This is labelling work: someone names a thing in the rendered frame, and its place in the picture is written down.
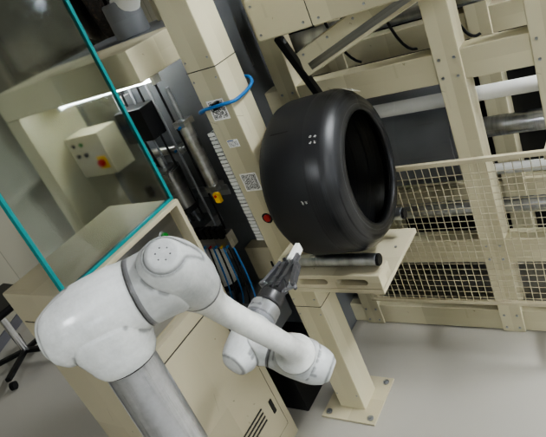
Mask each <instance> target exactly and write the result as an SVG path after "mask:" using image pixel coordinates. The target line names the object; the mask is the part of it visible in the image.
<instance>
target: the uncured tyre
mask: <svg viewBox="0 0 546 437"><path fill-rule="evenodd" d="M286 131H288V132H286ZM281 132H286V133H282V134H278V133H281ZM272 134H276V135H272ZM309 134H317V145H312V146H308V137H309ZM271 135H272V136H271ZM259 168H260V179H261V185H262V189H263V196H264V199H265V203H266V205H267V207H268V210H269V212H270V216H271V217H272V219H273V221H274V223H275V224H276V226H277V228H278V229H279V231H280V232H281V233H282V234H283V236H284V237H286V239H288V241H289V242H290V243H291V244H292V245H295V243H300V245H301V247H302V248H303V250H302V251H303V252H306V253H309V254H313V255H318V256H321V255H329V254H338V253H347V252H357V251H365V250H368V249H370V248H372V247H375V246H376V245H377V244H378V243H379V242H380V241H381V240H382V239H383V237H384V236H385V235H386V233H387V232H388V230H389V229H390V227H391V225H392V223H393V219H394V215H395V211H396V205H397V175H396V168H395V162H394V157H393V150H392V147H391V143H390V140H389V138H388V135H387V131H386V129H385V127H384V124H383V122H382V120H381V118H380V117H379V115H378V113H377V112H376V110H375V109H374V107H373V106H372V105H371V104H370V103H369V102H368V101H367V100H366V99H364V98H363V97H361V96H360V95H358V94H356V93H355V92H354V91H350V90H346V89H342V88H333V89H330V90H327V91H323V92H321V93H317V94H314V95H309V96H305V97H302V98H299V99H295V100H293V101H289V102H287V103H286V104H284V105H283V106H281V107H280V108H279V109H277V111H276V112H275V113H274V114H273V115H272V117H271V119H270V122H269V124H268V126H267V128H266V131H265V133H264V136H263V140H262V144H261V149H260V159H259ZM300 199H308V202H309V206H304V207H301V204H300V201H299V200H300Z"/></svg>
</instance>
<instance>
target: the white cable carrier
mask: <svg viewBox="0 0 546 437"><path fill-rule="evenodd" d="M208 137H211V138H210V140H213V141H212V142H211V143H212V145H213V147H214V148H216V149H215V152H216V153H217V155H218V156H219V157H218V158H219V159H220V162H221V164H222V167H223V168H224V171H227V172H225V173H226V174H229V175H227V177H228V179H229V181H230V183H231V185H232V186H233V187H232V188H233V189H235V190H234V192H236V195H237V196H238V197H237V199H238V200H239V203H242V204H241V206H243V207H242V208H243V210H244V214H245V215H246V217H248V218H247V219H248V220H249V223H250V227H252V228H251V229H252V231H254V234H255V236H256V238H257V240H264V238H263V235H262V233H261V232H260V230H259V227H258V225H257V222H256V220H255V219H254V217H253V214H252V212H251V210H250V208H249V206H248V203H247V201H246V199H245V197H244V195H243V193H242V190H241V189H239V188H240V186H239V185H238V183H237V179H236V178H235V175H234V174H233V171H232V170H231V166H230V164H229V163H228V160H227V159H226V156H225V155H224V152H223V149H222V147H221V146H220V144H219V141H218V138H217V136H216V135H215V132H214V130H212V131H211V132H210V133H208ZM214 144H216V145H214ZM220 155H221V156H220ZM246 213H247V214H246Z"/></svg>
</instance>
